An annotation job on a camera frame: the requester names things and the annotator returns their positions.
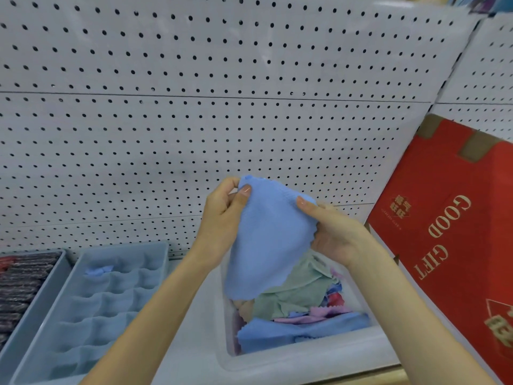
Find person's left forearm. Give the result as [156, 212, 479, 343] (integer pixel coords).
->
[79, 246, 226, 385]

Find person's left hand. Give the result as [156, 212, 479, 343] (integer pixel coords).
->
[192, 176, 252, 270]

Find red gift box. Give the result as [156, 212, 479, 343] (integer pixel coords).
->
[366, 114, 513, 385]

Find blue folded cloth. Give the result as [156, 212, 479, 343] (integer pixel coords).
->
[236, 312, 372, 356]

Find beige cloth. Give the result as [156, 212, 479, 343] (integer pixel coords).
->
[232, 298, 258, 324]

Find person's right hand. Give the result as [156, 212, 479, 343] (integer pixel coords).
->
[296, 196, 378, 270]

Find grey-blue plastic tray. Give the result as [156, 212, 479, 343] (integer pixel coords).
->
[0, 249, 73, 376]

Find white pegboard shelf back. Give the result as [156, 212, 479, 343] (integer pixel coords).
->
[0, 0, 482, 259]

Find narrow white pegboard panel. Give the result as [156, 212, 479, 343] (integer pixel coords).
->
[428, 13, 513, 144]

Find blue packaged goods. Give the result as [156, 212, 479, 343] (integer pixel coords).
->
[452, 0, 513, 15]

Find blue divided organizer tray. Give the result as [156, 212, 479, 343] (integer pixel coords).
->
[10, 241, 170, 385]

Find sage green cloth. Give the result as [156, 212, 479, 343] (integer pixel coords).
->
[252, 252, 342, 322]

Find red and blue cloth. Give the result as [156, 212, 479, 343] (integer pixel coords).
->
[320, 281, 346, 308]

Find light blue microfibre cloth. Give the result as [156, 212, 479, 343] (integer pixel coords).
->
[223, 175, 322, 302]

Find person's right forearm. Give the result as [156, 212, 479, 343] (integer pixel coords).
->
[347, 232, 498, 385]

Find white plastic bin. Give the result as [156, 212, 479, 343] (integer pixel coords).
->
[214, 202, 402, 372]

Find row of dark folded cloths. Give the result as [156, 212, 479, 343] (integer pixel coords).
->
[0, 252, 63, 350]

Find pink cloth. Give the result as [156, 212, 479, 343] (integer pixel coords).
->
[273, 304, 354, 326]

